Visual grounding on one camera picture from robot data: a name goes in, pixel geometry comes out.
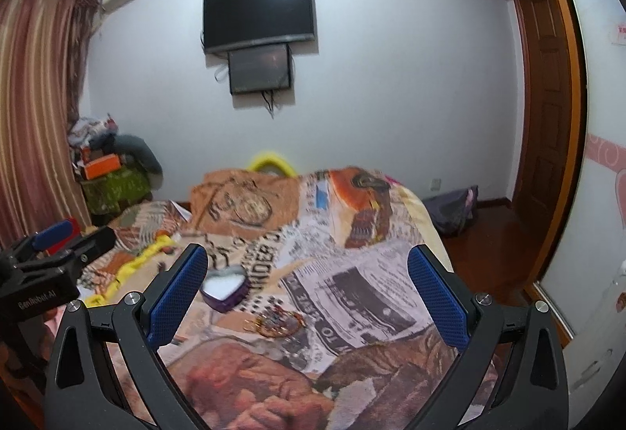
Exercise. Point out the dark purple bag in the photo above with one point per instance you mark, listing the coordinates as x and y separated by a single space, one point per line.
451 213

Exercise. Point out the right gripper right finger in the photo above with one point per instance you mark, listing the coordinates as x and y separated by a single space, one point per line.
531 393

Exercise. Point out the grey stuffed cushion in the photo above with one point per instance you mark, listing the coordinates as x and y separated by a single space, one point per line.
127 145

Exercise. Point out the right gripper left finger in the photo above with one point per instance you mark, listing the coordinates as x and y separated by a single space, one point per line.
83 389

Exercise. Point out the yellow cloth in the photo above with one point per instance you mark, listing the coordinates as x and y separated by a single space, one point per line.
127 270

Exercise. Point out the striped red curtain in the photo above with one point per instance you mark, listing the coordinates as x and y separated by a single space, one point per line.
44 47

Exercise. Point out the printed patchwork bed blanket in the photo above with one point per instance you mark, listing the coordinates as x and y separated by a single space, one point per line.
332 335

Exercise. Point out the red box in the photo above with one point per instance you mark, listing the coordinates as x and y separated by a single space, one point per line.
69 235

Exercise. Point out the large black wall television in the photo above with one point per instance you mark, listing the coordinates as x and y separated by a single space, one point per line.
239 24

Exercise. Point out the purple heart-shaped jewelry box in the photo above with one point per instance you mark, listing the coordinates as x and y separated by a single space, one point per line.
225 288

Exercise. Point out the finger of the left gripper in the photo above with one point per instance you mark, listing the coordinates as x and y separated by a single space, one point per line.
42 240
84 250

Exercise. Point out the brown wooden door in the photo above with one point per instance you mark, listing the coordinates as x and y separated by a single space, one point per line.
555 100

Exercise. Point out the orange box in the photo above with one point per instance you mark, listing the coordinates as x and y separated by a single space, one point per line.
101 167

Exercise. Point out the white wall socket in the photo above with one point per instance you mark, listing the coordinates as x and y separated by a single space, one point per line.
435 184

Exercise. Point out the yellow plastic hoop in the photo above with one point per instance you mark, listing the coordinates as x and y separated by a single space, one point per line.
269 162

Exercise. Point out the small black wall monitor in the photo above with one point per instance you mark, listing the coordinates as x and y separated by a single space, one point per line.
260 69

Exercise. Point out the green patterned bag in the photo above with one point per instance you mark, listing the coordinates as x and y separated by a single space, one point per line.
108 194

